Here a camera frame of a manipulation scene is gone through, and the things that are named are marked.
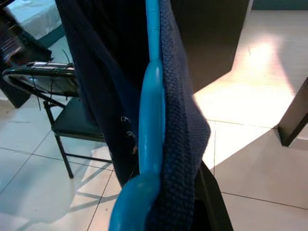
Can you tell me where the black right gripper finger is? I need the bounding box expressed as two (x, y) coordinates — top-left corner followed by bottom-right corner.
(194, 163), (234, 231)

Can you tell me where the navy blue printed shirt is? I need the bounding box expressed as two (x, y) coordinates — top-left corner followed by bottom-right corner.
(54, 0), (212, 231)

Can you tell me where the blue plastic clothes hanger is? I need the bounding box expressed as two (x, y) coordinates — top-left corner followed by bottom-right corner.
(110, 0), (167, 231)

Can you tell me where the black pillar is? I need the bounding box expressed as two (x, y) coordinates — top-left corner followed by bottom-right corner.
(277, 76), (308, 148)

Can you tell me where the black folding chair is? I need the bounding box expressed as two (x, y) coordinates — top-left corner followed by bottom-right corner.
(1, 60), (114, 179)

